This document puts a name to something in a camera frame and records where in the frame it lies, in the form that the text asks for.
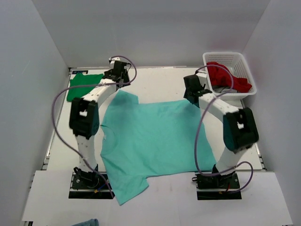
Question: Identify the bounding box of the teal t-shirt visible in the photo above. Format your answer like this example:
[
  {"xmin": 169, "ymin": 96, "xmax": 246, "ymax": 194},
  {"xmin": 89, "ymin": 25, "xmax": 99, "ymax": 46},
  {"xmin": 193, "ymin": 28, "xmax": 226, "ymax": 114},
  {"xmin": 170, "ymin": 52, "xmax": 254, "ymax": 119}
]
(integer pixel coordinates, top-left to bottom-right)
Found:
[{"xmin": 101, "ymin": 91, "xmax": 216, "ymax": 205}]

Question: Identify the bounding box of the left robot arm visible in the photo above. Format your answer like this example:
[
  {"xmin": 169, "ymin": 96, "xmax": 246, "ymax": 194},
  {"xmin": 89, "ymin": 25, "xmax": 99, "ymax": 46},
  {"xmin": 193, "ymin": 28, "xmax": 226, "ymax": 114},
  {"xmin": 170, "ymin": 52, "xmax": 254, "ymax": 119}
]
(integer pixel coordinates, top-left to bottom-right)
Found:
[{"xmin": 69, "ymin": 57, "xmax": 130, "ymax": 188}]

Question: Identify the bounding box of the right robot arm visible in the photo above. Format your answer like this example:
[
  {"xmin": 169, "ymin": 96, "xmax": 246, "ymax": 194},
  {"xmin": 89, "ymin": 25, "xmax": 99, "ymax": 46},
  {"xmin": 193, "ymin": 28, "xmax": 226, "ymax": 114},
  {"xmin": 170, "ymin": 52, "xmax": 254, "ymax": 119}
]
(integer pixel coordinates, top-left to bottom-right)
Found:
[{"xmin": 183, "ymin": 74, "xmax": 259, "ymax": 188}]

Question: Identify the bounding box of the grey garment in basket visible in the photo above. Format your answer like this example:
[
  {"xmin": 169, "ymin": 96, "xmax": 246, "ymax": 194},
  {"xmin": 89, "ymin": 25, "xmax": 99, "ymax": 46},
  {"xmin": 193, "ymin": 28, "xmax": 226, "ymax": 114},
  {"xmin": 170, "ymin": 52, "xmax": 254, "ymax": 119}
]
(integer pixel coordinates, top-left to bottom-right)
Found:
[{"xmin": 213, "ymin": 86, "xmax": 238, "ymax": 93}]

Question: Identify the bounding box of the red t-shirt in basket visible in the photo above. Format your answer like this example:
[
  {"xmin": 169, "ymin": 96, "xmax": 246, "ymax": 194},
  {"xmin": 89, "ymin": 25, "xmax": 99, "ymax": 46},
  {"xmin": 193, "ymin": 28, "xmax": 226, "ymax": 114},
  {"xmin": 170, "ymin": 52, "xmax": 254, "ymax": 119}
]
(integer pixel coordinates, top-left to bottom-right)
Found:
[{"xmin": 207, "ymin": 62, "xmax": 252, "ymax": 93}]

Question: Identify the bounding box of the folded green t-shirt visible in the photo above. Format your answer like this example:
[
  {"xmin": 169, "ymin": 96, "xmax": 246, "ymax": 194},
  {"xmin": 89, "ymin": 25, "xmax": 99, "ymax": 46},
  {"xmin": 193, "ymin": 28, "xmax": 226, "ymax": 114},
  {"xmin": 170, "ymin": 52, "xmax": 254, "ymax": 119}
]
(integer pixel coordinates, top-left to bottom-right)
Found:
[{"xmin": 66, "ymin": 73, "xmax": 104, "ymax": 103}]

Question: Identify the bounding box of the blue label sticker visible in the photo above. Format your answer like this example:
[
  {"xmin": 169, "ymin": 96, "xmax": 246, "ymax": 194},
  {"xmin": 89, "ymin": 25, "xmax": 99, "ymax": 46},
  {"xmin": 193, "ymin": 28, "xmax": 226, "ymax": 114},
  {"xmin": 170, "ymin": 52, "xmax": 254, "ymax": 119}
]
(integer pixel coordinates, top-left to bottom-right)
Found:
[{"xmin": 72, "ymin": 70, "xmax": 88, "ymax": 74}]

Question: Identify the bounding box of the white plastic basket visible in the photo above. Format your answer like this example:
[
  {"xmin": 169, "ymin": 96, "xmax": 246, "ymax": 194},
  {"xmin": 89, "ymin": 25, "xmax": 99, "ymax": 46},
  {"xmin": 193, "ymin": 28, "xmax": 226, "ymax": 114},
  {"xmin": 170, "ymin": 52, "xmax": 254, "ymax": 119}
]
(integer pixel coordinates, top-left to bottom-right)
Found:
[{"xmin": 203, "ymin": 52, "xmax": 257, "ymax": 101}]

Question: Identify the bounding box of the dark teal cloth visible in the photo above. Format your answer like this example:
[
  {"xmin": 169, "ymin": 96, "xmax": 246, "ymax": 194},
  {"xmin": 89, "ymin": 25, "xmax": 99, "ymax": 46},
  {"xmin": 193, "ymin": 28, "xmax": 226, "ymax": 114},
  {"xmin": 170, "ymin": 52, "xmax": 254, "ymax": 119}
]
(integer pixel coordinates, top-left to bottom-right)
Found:
[{"xmin": 72, "ymin": 218, "xmax": 99, "ymax": 226}]

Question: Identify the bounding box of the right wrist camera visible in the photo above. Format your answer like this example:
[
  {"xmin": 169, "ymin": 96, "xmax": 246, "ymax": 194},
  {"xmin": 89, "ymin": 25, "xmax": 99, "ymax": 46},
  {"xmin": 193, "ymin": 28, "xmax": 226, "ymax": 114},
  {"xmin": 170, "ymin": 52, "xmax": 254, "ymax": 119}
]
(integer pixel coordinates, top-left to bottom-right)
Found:
[{"xmin": 196, "ymin": 71, "xmax": 208, "ymax": 86}]

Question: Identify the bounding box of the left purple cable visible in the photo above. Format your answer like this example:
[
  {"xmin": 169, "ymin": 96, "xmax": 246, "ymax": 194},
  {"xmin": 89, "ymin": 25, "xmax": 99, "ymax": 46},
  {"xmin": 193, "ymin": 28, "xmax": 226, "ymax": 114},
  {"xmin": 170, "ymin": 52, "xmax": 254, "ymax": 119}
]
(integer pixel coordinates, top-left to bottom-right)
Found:
[{"xmin": 51, "ymin": 55, "xmax": 137, "ymax": 198}]

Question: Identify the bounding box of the purple cable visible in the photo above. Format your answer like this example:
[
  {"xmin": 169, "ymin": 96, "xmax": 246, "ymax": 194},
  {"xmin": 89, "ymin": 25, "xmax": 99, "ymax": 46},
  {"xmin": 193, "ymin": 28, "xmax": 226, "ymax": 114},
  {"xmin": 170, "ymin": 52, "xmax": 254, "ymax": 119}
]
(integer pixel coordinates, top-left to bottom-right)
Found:
[
  {"xmin": 51, "ymin": 55, "xmax": 137, "ymax": 198},
  {"xmin": 194, "ymin": 65, "xmax": 254, "ymax": 194}
]

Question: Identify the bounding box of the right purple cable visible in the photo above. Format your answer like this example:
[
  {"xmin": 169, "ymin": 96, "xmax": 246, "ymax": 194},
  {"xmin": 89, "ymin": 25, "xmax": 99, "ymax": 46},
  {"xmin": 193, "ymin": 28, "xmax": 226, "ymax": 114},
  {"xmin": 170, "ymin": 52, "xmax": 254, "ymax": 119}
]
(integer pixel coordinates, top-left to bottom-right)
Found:
[{"xmin": 194, "ymin": 65, "xmax": 254, "ymax": 194}]

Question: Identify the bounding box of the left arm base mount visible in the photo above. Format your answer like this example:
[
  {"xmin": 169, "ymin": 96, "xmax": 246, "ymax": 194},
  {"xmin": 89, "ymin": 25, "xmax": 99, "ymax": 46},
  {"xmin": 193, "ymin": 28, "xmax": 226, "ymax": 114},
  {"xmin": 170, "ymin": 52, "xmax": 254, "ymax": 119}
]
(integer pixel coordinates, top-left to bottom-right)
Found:
[{"xmin": 68, "ymin": 173, "xmax": 115, "ymax": 200}]

